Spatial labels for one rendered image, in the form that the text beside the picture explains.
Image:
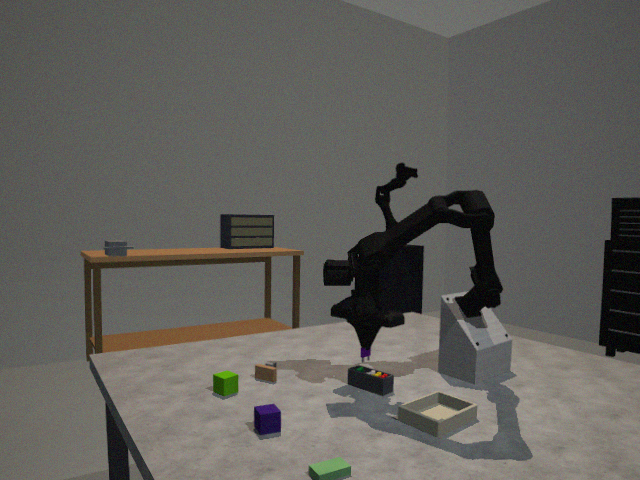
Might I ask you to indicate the brown block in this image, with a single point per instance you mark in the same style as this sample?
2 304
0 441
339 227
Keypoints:
265 373

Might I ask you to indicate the beige rectangular tray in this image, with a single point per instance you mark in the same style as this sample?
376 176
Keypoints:
437 413

